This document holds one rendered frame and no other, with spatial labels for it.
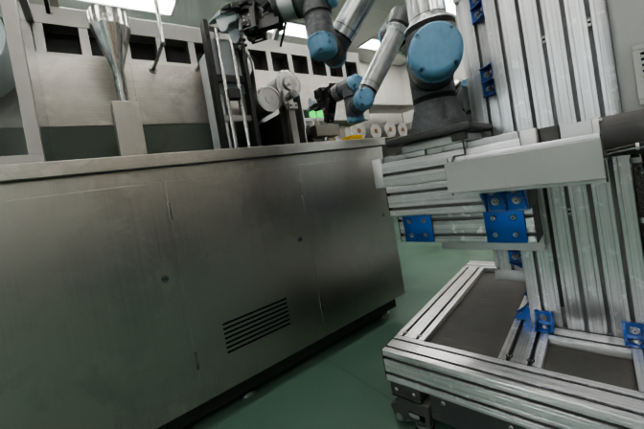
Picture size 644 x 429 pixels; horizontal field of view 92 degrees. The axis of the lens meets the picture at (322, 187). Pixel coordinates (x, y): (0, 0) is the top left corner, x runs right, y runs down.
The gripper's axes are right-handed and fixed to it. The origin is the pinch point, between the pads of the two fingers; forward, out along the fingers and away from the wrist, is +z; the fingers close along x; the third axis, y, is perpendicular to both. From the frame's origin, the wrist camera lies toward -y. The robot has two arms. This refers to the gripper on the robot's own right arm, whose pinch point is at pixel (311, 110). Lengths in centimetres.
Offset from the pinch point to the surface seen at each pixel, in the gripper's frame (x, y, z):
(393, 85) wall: -417, 119, 273
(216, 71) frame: 47, 15, -5
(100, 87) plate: 84, 24, 41
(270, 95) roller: 17.4, 10.4, 7.7
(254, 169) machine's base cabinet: 45, -26, -18
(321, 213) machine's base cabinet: 19, -48, -19
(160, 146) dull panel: 64, -5, 41
